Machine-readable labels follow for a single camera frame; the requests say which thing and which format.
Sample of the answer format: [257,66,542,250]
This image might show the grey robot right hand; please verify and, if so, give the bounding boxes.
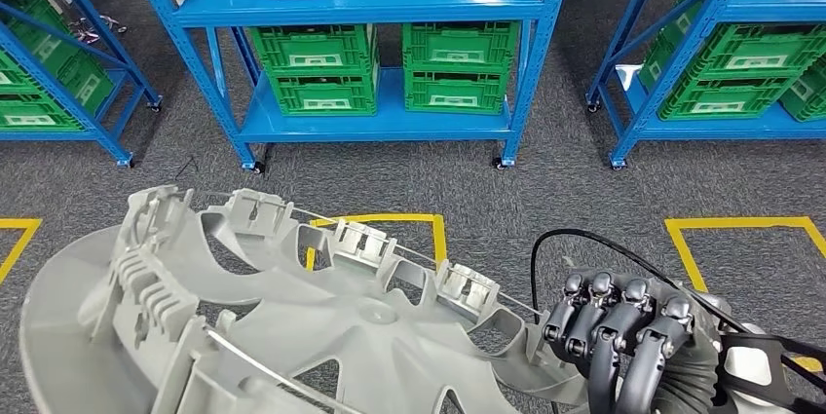
[542,270,724,414]

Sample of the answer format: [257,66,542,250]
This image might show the silver plastic wheel hubcap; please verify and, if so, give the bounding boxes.
[19,185,591,414]

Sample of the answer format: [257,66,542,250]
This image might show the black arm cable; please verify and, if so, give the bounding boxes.
[530,229,743,335]

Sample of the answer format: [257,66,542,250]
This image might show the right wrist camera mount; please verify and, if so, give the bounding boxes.
[712,332,826,414]

